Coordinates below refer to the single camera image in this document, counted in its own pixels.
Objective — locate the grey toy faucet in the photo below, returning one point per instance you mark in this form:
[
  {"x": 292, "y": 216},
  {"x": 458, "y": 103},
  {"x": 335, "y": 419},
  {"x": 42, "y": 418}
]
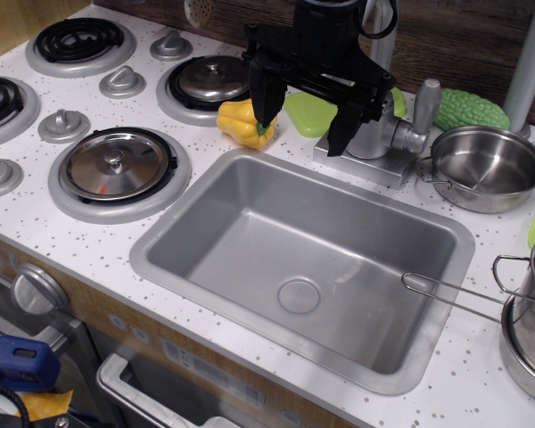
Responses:
[{"x": 383, "y": 151}]

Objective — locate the grey stove knob top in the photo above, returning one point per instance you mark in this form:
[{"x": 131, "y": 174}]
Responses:
[{"x": 170, "y": 48}]

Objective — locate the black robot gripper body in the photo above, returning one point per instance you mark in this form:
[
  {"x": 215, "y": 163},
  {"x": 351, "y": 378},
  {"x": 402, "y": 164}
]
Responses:
[{"x": 320, "y": 50}]

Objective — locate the blue clamp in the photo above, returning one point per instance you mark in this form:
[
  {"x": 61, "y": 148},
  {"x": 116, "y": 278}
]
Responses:
[{"x": 27, "y": 365}]

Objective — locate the grey vertical pole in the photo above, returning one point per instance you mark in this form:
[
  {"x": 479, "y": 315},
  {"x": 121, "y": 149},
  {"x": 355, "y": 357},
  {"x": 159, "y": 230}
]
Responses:
[{"x": 521, "y": 92}]

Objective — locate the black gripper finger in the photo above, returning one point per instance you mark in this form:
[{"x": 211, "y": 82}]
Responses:
[
  {"x": 360, "y": 108},
  {"x": 267, "y": 89}
]

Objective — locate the grey stove knob middle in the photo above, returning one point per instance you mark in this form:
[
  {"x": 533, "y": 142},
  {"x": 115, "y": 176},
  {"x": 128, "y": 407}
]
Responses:
[{"x": 122, "y": 83}]

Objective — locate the grey stove knob lower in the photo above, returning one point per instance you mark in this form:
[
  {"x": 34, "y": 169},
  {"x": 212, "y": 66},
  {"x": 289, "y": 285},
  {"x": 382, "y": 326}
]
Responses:
[{"x": 64, "y": 127}]

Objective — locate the black coil burner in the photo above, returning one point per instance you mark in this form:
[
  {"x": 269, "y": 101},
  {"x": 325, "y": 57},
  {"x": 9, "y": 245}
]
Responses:
[
  {"x": 19, "y": 108},
  {"x": 80, "y": 48}
]

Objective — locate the grey oven dial knob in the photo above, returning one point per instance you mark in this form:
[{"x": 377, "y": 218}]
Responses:
[{"x": 35, "y": 292}]

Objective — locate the steel lid front burner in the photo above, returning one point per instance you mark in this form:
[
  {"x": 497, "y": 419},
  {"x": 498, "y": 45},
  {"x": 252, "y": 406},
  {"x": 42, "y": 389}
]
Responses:
[{"x": 116, "y": 164}]

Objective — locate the black coil burner left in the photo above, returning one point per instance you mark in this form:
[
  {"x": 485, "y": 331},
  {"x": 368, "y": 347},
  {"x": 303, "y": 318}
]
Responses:
[{"x": 19, "y": 108}]

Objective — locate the yellow toy squash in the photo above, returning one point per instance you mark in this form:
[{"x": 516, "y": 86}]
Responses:
[{"x": 237, "y": 120}]

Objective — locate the steel lid burner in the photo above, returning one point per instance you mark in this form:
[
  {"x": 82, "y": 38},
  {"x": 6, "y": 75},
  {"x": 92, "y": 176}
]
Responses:
[
  {"x": 116, "y": 164},
  {"x": 213, "y": 79}
]

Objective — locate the small steel pot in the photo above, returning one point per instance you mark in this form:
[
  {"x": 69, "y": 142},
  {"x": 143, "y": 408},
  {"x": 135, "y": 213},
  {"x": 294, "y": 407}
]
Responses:
[{"x": 482, "y": 169}]

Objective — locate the green plastic toy lid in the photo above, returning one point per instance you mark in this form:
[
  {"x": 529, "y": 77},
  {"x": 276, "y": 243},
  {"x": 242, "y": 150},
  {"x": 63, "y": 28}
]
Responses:
[{"x": 310, "y": 115}]

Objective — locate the green toy bitter gourd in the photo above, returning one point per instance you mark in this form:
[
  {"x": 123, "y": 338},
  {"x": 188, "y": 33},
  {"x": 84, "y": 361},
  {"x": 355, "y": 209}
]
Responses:
[{"x": 460, "y": 109}]

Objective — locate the grey plastic sink basin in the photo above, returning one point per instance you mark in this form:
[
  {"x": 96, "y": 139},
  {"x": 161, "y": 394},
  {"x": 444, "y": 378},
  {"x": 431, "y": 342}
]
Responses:
[{"x": 352, "y": 280}]

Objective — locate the grey oven door handle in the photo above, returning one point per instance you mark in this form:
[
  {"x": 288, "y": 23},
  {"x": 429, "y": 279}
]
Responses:
[{"x": 108, "y": 378}]

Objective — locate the steel pan with wire handle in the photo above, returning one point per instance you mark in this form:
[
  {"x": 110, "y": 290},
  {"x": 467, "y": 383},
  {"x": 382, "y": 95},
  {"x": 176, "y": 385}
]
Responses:
[{"x": 517, "y": 365}]

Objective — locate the black coil burner top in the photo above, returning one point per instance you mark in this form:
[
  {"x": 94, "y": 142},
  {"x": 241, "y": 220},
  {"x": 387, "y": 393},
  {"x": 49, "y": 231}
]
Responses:
[{"x": 80, "y": 48}]

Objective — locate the grey stove knob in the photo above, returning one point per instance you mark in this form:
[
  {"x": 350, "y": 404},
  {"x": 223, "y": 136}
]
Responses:
[
  {"x": 64, "y": 127},
  {"x": 122, "y": 83},
  {"x": 170, "y": 48}
]

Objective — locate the steel lid back burner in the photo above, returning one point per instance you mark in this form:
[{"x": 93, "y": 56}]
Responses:
[{"x": 213, "y": 79}]

